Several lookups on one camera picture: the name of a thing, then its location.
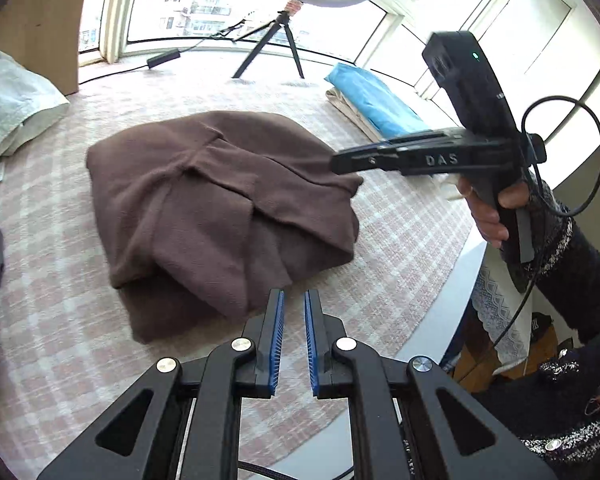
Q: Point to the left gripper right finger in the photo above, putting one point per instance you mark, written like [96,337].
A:
[409,420]

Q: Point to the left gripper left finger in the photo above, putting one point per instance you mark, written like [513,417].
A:
[182,420]

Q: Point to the brown fleece garment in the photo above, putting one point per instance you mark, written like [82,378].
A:
[202,216]

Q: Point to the black sleeved left forearm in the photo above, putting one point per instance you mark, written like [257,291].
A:
[555,411]

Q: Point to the person right hand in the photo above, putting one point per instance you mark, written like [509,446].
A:
[487,218]

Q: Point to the folded blue cloth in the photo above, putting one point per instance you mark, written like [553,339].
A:
[374,99]

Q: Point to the plaid pink bed sheet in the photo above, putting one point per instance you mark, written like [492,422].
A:
[70,343]

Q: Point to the folded beige cloth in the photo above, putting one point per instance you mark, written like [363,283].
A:
[341,103]

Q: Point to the white lace table cover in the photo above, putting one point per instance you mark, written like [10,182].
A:
[496,299]

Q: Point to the white cotton garment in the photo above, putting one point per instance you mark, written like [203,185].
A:
[29,105]

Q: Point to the light wooden board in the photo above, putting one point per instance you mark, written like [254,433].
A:
[43,36]

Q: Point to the black camera box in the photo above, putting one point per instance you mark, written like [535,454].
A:
[461,69]

